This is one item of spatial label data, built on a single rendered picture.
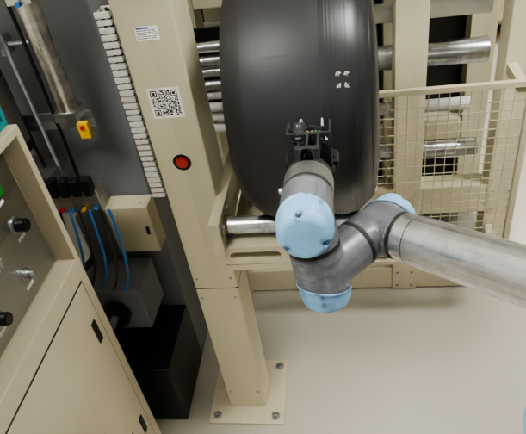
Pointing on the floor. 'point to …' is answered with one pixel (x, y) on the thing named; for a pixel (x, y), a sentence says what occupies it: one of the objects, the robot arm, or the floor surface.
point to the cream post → (194, 183)
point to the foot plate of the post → (276, 392)
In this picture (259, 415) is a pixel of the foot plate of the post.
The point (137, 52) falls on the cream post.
